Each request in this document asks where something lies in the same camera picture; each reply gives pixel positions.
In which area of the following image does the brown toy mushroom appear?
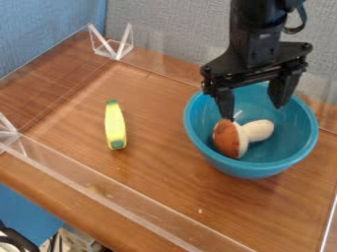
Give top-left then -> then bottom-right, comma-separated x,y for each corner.
211,119 -> 275,159

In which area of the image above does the blue plastic bowl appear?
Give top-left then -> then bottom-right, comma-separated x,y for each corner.
183,84 -> 318,179

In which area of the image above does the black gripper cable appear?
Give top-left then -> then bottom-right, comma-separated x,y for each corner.
281,0 -> 307,35

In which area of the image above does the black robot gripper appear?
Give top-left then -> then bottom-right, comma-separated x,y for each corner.
200,0 -> 311,120

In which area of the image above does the yellow toy corn cob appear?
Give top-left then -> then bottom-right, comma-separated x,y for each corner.
104,99 -> 127,150

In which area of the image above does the clear acrylic table barrier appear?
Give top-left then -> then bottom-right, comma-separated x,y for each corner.
0,30 -> 337,252

